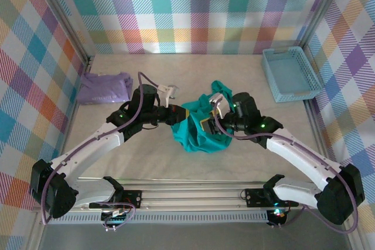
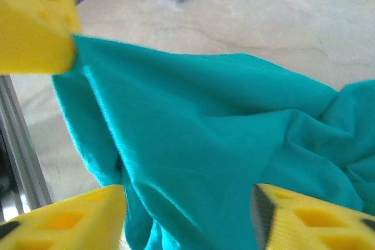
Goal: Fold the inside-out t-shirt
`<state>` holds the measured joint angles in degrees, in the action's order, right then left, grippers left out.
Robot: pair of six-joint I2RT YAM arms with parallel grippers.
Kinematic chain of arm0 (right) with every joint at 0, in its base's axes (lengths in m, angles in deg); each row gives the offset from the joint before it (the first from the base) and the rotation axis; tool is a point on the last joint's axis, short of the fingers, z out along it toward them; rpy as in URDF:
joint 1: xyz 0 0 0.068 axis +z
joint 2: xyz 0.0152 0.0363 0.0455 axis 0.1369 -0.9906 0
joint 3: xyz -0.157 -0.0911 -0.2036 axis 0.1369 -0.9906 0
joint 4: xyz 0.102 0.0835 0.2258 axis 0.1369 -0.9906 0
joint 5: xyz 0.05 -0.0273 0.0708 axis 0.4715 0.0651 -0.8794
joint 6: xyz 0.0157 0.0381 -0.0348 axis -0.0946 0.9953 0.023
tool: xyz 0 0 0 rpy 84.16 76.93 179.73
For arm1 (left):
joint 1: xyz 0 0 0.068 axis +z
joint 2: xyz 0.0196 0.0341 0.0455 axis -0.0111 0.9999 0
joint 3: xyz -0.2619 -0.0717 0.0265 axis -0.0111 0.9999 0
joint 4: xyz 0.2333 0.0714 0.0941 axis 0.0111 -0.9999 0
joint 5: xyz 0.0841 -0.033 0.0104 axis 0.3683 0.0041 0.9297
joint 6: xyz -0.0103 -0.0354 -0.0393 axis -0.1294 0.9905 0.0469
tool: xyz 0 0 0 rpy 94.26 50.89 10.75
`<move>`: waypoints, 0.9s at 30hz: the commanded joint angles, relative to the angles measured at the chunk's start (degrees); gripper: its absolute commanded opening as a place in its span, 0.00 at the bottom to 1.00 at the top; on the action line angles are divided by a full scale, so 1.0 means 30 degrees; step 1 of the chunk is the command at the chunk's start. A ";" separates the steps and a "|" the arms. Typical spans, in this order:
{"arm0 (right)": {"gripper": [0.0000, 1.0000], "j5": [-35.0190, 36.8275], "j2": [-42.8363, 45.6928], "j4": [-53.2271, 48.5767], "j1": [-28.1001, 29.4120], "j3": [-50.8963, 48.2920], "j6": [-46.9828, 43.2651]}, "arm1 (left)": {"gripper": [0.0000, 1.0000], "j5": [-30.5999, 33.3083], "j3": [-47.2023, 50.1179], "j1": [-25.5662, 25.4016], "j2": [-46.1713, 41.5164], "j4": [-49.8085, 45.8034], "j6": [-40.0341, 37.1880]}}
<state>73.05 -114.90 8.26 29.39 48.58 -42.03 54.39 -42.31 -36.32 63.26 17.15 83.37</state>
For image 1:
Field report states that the teal t-shirt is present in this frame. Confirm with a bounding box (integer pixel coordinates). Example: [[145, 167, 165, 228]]
[[171, 79, 235, 154]]

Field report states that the folded purple t-shirt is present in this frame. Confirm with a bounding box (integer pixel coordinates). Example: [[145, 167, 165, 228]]
[[77, 71, 134, 106]]

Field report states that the light blue plastic basket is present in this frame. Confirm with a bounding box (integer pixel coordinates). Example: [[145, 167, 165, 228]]
[[261, 47, 323, 104]]

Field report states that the left controller board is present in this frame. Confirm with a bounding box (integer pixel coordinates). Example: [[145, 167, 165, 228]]
[[101, 207, 131, 232]]

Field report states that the right controller board with LED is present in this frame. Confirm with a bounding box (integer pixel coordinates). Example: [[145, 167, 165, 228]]
[[268, 208, 289, 227]]

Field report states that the aluminium right side rail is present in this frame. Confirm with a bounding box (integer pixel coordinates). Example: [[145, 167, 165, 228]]
[[304, 99, 336, 172]]

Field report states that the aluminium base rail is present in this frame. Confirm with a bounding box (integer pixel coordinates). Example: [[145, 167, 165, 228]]
[[71, 177, 357, 212]]

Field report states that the aluminium left side rail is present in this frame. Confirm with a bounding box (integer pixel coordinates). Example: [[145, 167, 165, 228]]
[[60, 56, 94, 169]]

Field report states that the grey slotted cable duct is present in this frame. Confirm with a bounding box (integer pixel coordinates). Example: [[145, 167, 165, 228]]
[[48, 211, 269, 225]]

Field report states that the aluminium left frame post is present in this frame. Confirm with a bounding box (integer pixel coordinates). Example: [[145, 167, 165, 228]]
[[30, 0, 95, 68]]

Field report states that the aluminium frame post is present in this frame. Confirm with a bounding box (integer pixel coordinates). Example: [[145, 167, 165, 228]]
[[30, 0, 95, 68], [297, 0, 351, 50]]

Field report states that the aluminium right frame post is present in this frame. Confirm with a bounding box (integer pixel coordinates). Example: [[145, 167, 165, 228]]
[[297, 0, 351, 50]]

